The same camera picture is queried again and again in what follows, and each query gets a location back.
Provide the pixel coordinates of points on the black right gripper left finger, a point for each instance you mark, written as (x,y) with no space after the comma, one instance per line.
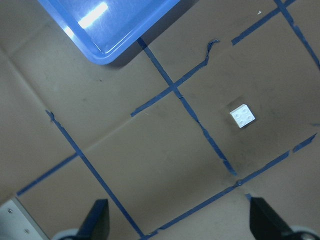
(96,225)

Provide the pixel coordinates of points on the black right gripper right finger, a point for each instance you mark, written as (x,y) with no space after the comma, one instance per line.
(265,223)

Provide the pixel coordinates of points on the white block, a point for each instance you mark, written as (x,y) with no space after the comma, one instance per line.
(242,115)

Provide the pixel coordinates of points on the blue plastic tray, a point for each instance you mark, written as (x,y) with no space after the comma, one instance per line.
(103,29)

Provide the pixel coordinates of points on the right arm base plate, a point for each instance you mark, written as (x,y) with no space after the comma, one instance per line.
(17,224)

